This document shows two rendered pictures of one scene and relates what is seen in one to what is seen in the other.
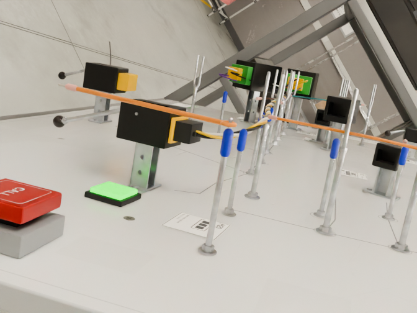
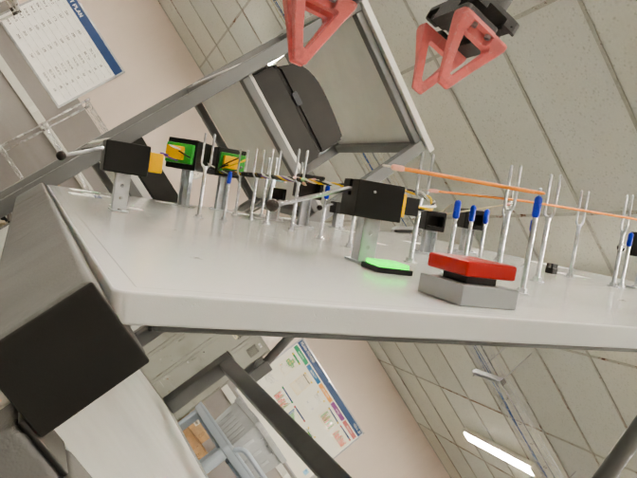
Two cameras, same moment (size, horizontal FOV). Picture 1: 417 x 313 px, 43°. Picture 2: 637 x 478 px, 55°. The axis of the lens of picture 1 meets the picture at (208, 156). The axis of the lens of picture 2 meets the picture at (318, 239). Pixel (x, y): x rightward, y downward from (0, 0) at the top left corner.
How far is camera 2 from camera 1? 0.55 m
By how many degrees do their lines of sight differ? 40
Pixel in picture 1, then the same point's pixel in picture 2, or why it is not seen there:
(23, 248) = (513, 301)
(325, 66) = (36, 141)
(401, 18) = (282, 100)
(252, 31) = not seen: outside the picture
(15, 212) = (512, 271)
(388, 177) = (428, 238)
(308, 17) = (205, 93)
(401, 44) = (283, 123)
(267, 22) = not seen: outside the picture
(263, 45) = (158, 119)
